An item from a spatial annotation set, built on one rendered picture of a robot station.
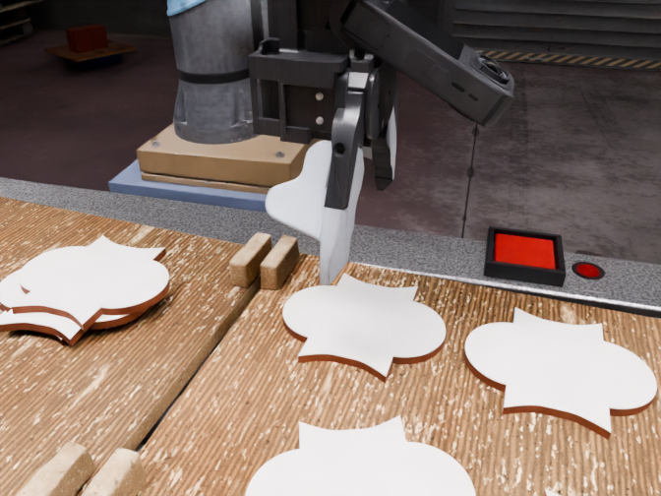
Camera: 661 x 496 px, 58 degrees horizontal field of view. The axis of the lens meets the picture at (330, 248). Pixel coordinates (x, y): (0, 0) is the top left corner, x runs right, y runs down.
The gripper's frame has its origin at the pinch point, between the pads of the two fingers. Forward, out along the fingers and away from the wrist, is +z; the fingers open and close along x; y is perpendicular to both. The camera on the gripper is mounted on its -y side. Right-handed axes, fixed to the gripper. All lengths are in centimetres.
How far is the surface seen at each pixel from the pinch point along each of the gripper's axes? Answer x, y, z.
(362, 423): 10.2, -2.9, 8.9
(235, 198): -29.3, 26.9, 15.7
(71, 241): -3.5, 32.5, 8.9
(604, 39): -466, -60, 82
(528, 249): -18.1, -12.8, 9.6
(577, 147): -293, -42, 103
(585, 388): 2.7, -17.5, 8.1
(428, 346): 1.9, -5.9, 8.1
